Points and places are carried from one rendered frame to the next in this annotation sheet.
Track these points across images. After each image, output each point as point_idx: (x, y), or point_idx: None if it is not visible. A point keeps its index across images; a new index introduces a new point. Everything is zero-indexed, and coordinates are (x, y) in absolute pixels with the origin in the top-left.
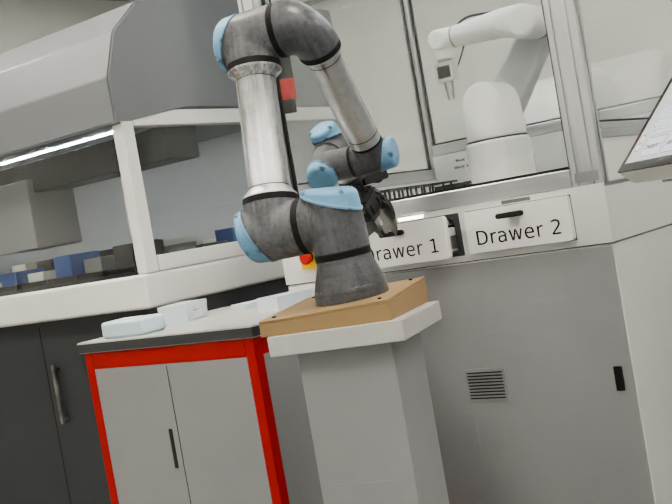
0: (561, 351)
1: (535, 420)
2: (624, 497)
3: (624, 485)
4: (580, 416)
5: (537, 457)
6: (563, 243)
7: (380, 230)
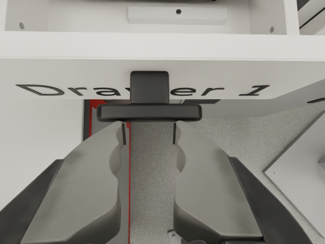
0: (290, 94)
1: (228, 106)
2: (256, 114)
3: (260, 113)
4: (264, 105)
5: (216, 111)
6: None
7: (122, 144)
